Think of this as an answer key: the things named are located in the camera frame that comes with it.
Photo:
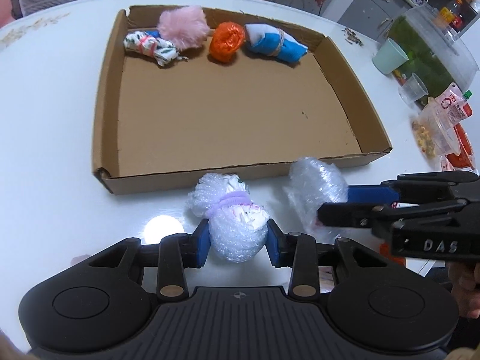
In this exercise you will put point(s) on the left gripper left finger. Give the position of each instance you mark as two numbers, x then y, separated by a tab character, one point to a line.
173	255

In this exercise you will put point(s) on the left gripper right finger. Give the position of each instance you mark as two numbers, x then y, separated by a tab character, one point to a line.
303	255

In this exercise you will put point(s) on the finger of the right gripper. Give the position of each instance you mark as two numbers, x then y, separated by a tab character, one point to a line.
371	194
363	215

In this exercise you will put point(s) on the clear bubble wrap bundle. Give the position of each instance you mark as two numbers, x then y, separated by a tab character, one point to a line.
311	184

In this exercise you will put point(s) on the bubble wrap bundle purple band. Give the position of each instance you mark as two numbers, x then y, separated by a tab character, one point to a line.
237	225

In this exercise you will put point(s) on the person right hand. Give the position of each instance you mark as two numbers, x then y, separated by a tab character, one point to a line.
464	281

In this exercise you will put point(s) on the orange red plastic bag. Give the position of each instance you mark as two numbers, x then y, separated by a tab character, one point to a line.
465	160

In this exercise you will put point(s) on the snack bowl with nuts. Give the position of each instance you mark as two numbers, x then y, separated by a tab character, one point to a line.
434	132

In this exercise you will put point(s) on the red white snack packet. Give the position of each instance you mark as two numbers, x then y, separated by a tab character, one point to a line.
455	103

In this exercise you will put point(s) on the clear plastic cup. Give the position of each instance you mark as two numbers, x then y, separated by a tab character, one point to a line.
413	89

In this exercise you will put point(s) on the mint green cup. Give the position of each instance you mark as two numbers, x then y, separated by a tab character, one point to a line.
389	57

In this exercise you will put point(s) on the clear plastic container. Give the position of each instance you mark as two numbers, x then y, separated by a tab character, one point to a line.
435	54

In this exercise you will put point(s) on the brown cardboard tray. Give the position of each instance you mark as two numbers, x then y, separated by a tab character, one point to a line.
159	128

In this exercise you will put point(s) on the grey cabinet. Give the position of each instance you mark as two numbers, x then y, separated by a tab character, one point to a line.
373	17

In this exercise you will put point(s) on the blue white sock roll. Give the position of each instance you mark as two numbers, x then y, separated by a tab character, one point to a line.
269	41

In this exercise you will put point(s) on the orange plastic ball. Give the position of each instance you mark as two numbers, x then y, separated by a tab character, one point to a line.
227	38

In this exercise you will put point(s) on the floral white sock roll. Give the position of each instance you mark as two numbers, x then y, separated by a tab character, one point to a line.
144	43

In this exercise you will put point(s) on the pink fluffy pompom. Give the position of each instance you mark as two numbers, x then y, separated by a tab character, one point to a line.
185	27

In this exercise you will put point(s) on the pink chair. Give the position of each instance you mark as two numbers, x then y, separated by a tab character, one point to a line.
6	13

